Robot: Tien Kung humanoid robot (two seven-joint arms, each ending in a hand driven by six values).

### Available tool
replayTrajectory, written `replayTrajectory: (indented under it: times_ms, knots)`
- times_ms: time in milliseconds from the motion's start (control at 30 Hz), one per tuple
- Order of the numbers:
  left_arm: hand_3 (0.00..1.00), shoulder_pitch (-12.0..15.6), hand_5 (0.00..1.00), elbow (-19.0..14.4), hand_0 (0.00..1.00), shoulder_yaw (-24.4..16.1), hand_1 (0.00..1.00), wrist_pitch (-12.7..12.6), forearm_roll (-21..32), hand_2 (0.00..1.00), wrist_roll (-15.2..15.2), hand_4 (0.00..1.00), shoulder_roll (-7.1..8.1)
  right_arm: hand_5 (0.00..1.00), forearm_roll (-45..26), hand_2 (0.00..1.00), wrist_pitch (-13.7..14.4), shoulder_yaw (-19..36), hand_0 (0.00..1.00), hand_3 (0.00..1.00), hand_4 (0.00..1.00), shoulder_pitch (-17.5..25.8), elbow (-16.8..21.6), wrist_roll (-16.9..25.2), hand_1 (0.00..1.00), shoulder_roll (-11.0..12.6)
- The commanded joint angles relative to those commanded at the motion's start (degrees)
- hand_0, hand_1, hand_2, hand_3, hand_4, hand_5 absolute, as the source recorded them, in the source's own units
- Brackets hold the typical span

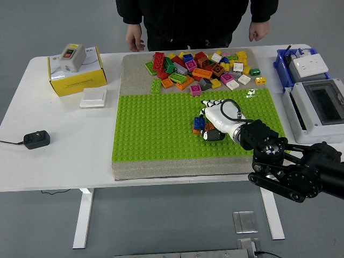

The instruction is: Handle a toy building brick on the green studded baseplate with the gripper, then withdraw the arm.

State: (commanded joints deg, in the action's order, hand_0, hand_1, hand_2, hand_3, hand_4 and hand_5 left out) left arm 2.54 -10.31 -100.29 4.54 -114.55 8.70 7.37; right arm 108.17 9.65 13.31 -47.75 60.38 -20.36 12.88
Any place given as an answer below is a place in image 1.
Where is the person's right hand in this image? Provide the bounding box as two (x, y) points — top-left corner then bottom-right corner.
(125, 24), (146, 52)

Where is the person's left hand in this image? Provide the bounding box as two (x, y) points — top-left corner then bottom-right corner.
(248, 20), (270, 42)

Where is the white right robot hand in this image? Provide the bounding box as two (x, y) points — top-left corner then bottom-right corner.
(199, 99), (247, 142)

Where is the orange eight-stud toy brick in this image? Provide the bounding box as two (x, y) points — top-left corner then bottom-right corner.
(192, 122), (216, 135)
(191, 67), (213, 81)

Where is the lime flat toy brick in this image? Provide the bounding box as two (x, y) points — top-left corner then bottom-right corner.
(144, 61), (158, 77)

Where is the red long toy brick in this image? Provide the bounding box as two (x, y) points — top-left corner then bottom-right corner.
(152, 52), (166, 72)

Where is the dark grey toy brick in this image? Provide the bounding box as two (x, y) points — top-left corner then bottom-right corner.
(199, 77), (213, 91)

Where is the magenta toy brick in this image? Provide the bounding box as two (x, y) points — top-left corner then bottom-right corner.
(184, 59), (198, 73)
(220, 72), (234, 85)
(189, 84), (203, 97)

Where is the dark green toy brick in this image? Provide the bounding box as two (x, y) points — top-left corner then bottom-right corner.
(163, 56), (176, 74)

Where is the brown toy brick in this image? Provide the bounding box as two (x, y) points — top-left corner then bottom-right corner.
(211, 63), (226, 78)

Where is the orange long toy brick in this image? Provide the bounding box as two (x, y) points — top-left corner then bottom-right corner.
(175, 75), (195, 91)

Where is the lime eight-stud toy brick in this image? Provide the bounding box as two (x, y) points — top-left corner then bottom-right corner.
(149, 78), (162, 95)

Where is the grey long toy brick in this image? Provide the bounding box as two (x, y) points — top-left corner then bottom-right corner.
(173, 62), (188, 76)

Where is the lime six-stud toy brick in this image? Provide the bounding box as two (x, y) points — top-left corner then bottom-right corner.
(168, 72), (188, 84)

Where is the green studded baseplate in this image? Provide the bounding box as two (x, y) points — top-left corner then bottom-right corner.
(111, 88), (287, 163)

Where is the grey-brown mat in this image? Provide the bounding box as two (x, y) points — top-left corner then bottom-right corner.
(111, 48), (287, 181)

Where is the blue plastic bin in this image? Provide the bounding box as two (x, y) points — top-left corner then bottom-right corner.
(273, 47), (331, 94)

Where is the person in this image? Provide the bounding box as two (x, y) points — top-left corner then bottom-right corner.
(115, 0), (280, 52)

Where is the grey box under socket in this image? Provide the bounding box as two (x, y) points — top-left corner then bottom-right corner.
(288, 63), (331, 84)

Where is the yellow cardboard box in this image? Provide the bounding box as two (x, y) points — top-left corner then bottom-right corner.
(47, 46), (108, 97)

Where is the white table leg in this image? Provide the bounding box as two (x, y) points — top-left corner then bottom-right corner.
(72, 188), (95, 249)
(259, 187), (285, 240)

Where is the large metal floor plate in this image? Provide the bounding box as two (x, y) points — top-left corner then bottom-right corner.
(232, 211), (259, 234)

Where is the black power adapter plug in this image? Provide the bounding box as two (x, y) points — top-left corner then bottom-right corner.
(23, 130), (51, 150)

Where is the long grey metal bar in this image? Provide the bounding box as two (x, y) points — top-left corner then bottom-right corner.
(114, 248), (250, 258)

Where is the black looped wrist cable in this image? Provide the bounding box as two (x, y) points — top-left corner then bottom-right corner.
(220, 98), (254, 124)

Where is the white wall socket panel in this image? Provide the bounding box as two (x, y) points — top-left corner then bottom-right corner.
(292, 53), (329, 78)

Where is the grey push-button switch box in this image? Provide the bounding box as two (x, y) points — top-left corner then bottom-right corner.
(58, 43), (87, 73)

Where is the white wall switch plate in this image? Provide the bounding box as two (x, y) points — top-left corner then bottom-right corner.
(79, 88), (108, 109)

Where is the grey enclosure with window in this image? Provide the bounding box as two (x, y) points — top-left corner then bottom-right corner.
(281, 78), (344, 145)

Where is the grey metal bracket plate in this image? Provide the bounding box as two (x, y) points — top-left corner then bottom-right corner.
(236, 238), (261, 255)

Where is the black floor cable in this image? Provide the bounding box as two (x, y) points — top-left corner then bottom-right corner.
(254, 250), (283, 258)

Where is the black cable under table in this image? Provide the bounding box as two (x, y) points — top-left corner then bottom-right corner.
(40, 189), (72, 196)

